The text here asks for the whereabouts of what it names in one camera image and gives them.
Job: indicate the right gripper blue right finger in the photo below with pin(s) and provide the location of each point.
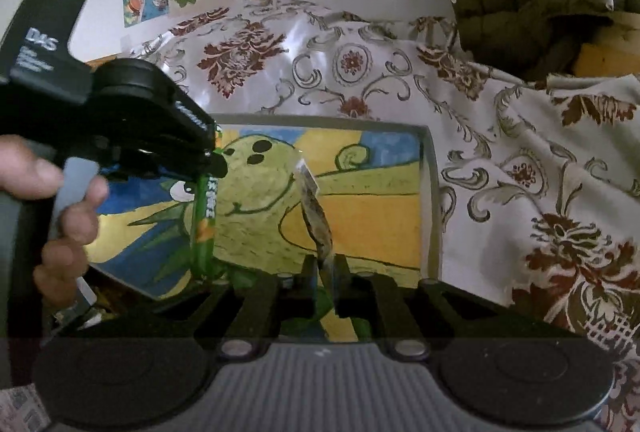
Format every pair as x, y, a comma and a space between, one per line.
341, 281

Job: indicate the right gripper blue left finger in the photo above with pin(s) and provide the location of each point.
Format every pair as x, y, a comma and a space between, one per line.
304, 289

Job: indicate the dark snack packet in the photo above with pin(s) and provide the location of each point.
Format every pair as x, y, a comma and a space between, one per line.
315, 219

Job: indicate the white green stick snack pack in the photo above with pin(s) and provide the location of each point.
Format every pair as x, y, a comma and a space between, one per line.
203, 228

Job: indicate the grey tray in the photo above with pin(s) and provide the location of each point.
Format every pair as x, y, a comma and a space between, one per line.
431, 224

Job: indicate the frog painting paper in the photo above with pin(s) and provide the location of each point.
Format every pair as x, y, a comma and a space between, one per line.
291, 197

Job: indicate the floral patterned bedspread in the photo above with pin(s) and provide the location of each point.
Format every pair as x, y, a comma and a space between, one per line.
539, 183

